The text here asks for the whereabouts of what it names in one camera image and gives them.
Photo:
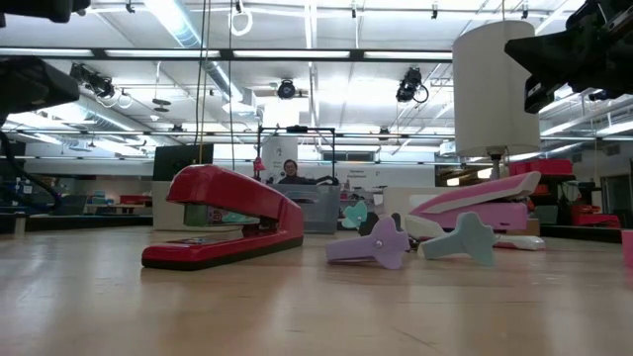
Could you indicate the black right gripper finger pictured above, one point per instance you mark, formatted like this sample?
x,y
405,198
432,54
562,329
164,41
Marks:
x,y
564,49

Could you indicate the pink and white stapler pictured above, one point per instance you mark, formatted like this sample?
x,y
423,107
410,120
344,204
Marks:
x,y
470,215

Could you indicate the red tape roll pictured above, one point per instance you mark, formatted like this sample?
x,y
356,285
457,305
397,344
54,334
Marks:
x,y
628,247

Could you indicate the light blue staple remover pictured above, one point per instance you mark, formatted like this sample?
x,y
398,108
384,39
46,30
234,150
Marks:
x,y
470,240

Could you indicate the black staple remover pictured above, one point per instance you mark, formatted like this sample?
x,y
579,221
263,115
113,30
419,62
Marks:
x,y
368,225

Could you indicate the mint green staple remover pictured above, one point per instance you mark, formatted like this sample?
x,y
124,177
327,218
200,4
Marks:
x,y
355,215

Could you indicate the purple staple remover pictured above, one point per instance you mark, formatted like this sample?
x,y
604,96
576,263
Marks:
x,y
381,244

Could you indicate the red stapler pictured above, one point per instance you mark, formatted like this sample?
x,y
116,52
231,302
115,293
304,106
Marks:
x,y
222,193

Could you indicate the white table lamp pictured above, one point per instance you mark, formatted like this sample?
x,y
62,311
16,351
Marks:
x,y
494,89

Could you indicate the wide red crate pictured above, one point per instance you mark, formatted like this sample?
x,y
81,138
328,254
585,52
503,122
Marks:
x,y
541,167

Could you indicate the low red crate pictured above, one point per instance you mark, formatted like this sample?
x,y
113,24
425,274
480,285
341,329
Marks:
x,y
596,219

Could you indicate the transparent grey bin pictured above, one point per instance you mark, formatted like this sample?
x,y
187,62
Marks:
x,y
321,212

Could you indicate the person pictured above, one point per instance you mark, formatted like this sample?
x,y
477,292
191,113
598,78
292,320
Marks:
x,y
292,173

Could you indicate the small red clamp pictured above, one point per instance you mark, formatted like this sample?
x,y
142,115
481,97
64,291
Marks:
x,y
259,164

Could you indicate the black monitor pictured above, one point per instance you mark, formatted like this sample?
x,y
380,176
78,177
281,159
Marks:
x,y
173,160

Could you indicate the beige plastic bin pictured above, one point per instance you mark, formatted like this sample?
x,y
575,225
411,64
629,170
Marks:
x,y
160,207

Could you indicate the red storage box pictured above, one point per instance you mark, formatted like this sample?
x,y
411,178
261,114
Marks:
x,y
132,200

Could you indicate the small black ceiling camera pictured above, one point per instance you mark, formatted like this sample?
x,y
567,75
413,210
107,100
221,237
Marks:
x,y
598,95

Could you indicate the black overhead frame bar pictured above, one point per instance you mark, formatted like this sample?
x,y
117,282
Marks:
x,y
356,54

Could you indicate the round black ceiling camera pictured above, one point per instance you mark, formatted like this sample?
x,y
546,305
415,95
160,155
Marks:
x,y
286,90

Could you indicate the long black ceiling camera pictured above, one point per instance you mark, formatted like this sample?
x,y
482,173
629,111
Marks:
x,y
96,83

